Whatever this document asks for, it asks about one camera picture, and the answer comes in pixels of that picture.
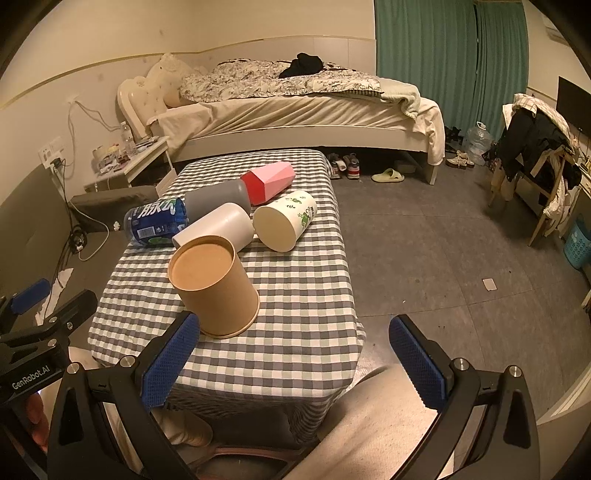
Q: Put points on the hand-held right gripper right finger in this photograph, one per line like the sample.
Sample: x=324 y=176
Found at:
x=415 y=364

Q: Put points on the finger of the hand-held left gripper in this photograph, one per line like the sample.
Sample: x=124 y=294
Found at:
x=74 y=307
x=30 y=295

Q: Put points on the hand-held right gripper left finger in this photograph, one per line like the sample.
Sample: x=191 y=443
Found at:
x=168 y=369

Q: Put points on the brown paper cup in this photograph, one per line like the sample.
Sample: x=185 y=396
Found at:
x=217 y=295

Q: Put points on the beige cup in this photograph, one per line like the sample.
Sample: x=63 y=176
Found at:
x=221 y=226

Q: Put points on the white leaf print cup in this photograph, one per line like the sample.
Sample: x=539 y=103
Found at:
x=277 y=226

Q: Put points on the grey cup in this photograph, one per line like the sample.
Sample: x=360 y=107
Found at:
x=217 y=196

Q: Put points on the red and pink faceted cup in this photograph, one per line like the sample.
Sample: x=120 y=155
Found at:
x=268 y=182

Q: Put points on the person's left hand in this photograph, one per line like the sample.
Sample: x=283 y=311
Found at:
x=36 y=420

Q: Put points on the white floor cloth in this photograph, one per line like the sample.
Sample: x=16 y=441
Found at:
x=57 y=286

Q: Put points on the floor power strip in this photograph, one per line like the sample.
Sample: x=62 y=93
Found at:
x=79 y=240

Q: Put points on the person's right leg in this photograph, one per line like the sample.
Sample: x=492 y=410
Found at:
x=378 y=424

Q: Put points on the paper scrap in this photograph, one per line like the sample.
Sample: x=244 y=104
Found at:
x=489 y=284

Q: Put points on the blue labelled can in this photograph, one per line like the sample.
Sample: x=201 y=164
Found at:
x=152 y=221

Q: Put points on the checked tablecloth table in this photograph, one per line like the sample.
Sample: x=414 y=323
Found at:
x=300 y=300

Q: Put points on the white nightstand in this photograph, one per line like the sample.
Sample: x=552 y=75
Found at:
x=147 y=161

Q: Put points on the clear water bottle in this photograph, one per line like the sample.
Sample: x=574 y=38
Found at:
x=125 y=136

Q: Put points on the green slipper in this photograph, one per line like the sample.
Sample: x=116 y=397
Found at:
x=388 y=175

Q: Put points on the blue laundry basket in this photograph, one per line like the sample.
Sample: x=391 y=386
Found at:
x=578 y=242

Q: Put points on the red and grey sneaker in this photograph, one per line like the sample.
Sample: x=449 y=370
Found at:
x=353 y=167

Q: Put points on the wooden chair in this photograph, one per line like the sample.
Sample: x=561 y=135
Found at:
x=549 y=203

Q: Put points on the white sneakers pair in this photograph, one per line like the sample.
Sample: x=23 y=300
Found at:
x=461 y=159

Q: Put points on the clear plastic water jug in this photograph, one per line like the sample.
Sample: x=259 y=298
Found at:
x=478 y=141

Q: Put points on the cream pillow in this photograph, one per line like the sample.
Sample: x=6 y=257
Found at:
x=168 y=76

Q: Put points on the black jacket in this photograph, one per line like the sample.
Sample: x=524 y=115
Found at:
x=531 y=138

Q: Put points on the pale green blanket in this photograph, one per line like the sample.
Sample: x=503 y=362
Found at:
x=401 y=94

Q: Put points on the cream bed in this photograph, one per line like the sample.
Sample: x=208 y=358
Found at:
x=300 y=120

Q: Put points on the light plaid cloth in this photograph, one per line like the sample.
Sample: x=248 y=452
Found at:
x=551 y=113

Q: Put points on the floral duvet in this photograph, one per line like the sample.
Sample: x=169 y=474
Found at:
x=258 y=81

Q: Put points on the black television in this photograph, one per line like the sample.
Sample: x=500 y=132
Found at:
x=575 y=106

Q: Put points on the green curtain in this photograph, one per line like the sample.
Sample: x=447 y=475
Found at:
x=501 y=55
x=425 y=46

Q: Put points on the black garment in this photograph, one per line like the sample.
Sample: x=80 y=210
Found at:
x=302 y=64

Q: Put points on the wall socket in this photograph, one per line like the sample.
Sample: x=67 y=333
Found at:
x=51 y=150

